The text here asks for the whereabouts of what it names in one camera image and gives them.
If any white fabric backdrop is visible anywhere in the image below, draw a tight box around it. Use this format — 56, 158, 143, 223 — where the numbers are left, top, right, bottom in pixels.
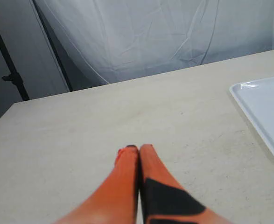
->
36, 0, 274, 85

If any black stand pole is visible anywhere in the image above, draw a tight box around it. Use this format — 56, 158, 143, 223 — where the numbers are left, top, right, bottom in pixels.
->
0, 34, 30, 101

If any white plastic tray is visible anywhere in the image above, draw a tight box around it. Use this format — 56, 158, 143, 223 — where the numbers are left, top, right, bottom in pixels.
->
230, 77, 274, 156

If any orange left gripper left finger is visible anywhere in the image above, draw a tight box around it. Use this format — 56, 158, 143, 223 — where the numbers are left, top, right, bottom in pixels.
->
56, 145, 139, 224

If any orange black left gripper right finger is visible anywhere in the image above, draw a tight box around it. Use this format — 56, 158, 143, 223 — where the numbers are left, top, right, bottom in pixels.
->
140, 144, 231, 224

